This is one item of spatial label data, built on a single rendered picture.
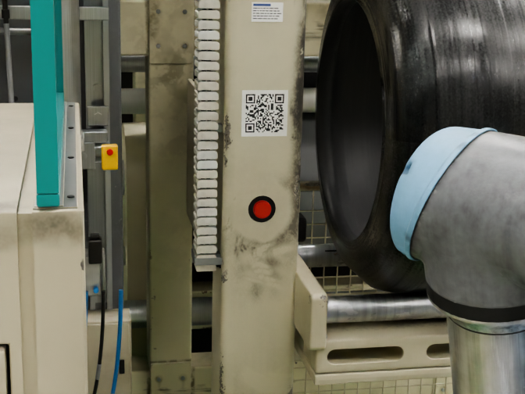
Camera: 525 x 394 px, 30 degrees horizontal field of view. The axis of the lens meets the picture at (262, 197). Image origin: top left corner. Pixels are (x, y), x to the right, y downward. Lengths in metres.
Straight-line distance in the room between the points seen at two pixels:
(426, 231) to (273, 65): 0.83
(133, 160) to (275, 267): 0.79
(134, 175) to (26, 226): 1.51
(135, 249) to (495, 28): 1.20
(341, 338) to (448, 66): 0.48
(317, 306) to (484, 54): 0.47
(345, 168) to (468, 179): 1.23
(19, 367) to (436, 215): 0.38
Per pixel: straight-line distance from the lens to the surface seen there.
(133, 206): 2.37
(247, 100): 1.57
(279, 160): 1.60
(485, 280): 0.77
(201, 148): 1.58
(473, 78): 1.46
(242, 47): 1.56
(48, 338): 0.88
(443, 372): 1.70
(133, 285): 2.45
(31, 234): 0.85
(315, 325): 1.58
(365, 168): 1.99
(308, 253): 1.88
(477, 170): 0.75
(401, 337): 1.64
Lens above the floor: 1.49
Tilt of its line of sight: 15 degrees down
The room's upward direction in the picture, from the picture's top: 2 degrees clockwise
